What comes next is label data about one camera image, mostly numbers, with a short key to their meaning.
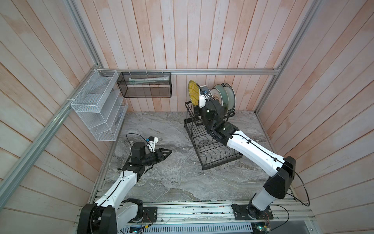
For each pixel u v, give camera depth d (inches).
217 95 33.1
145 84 40.0
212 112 20.0
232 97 32.9
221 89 32.2
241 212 28.7
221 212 29.9
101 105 28.2
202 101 23.4
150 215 28.9
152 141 29.9
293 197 32.1
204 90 22.1
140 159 25.1
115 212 16.5
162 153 28.7
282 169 16.9
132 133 43.3
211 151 37.7
